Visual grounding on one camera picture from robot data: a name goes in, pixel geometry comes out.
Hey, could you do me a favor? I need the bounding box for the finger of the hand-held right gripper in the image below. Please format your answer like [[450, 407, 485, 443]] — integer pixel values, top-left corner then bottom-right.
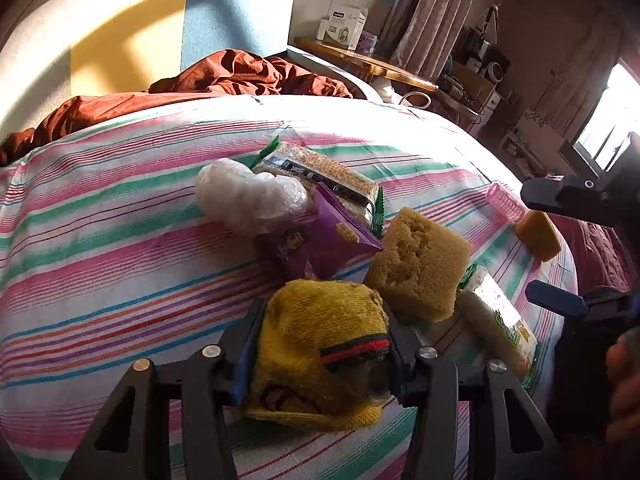
[[520, 132, 640, 231], [526, 280, 640, 321]]

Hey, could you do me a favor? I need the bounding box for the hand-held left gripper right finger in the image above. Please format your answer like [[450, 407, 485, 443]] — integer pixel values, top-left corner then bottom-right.
[[382, 302, 563, 480]]

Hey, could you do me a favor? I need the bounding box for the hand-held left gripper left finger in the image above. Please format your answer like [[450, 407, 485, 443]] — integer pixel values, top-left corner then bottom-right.
[[60, 297, 268, 480]]

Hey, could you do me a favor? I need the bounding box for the small orange sponge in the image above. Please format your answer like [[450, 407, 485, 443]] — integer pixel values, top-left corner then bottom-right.
[[514, 210, 563, 262]]

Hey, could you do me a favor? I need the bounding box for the yellow knit sock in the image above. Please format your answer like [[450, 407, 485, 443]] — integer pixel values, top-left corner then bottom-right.
[[242, 278, 393, 433]]

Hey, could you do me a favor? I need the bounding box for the green edged cracker packet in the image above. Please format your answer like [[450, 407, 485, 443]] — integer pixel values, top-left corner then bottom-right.
[[456, 263, 543, 391], [250, 136, 385, 236]]

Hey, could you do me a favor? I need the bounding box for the person's right hand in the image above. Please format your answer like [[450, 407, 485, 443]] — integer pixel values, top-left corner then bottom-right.
[[605, 330, 640, 443]]

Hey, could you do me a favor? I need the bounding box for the pink hair roller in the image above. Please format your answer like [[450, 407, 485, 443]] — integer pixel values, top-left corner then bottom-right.
[[486, 182, 528, 223]]

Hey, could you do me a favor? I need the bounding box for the maroon quilted cloth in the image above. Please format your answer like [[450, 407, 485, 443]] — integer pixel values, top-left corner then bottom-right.
[[550, 212, 636, 291]]

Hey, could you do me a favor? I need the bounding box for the small side window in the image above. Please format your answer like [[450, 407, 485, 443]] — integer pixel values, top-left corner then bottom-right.
[[570, 57, 640, 171]]

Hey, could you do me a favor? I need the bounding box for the sheer floral curtain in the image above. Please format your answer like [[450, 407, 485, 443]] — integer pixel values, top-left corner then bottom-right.
[[530, 25, 621, 126]]

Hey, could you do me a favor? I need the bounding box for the large yellow sponge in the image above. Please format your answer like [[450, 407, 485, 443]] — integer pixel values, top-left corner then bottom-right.
[[363, 206, 474, 323]]

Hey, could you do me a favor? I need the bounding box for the black stereo speaker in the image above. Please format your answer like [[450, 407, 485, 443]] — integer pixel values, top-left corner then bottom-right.
[[465, 27, 512, 83]]

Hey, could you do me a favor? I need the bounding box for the purple snack packet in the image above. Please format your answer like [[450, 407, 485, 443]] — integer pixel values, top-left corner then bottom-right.
[[257, 182, 385, 281]]

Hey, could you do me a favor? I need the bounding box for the white plastic bag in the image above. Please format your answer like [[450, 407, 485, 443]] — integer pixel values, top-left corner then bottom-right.
[[195, 158, 309, 236]]

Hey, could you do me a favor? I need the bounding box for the striped bed sheet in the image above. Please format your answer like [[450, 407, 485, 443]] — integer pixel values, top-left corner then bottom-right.
[[0, 95, 581, 480]]

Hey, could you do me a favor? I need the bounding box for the wooden side table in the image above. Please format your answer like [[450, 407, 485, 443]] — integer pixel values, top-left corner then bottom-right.
[[295, 37, 438, 93]]

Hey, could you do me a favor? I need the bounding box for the striped brown curtain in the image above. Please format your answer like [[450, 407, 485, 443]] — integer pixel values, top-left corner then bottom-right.
[[387, 0, 483, 81]]

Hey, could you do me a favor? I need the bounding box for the white product box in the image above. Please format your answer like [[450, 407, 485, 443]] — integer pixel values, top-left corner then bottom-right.
[[325, 4, 369, 51]]

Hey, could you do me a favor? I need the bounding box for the reddish brown blanket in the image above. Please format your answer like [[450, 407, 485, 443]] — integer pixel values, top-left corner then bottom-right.
[[0, 49, 368, 166]]

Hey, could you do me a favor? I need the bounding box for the padded colour block headboard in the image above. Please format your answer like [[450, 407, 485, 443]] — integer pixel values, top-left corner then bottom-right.
[[0, 0, 296, 136]]

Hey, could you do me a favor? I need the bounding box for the white cable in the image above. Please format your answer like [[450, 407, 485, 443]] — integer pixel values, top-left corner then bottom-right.
[[395, 91, 432, 110]]

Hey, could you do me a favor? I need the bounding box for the white bed side rail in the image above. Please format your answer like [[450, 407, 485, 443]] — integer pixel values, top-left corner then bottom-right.
[[287, 45, 388, 103]]

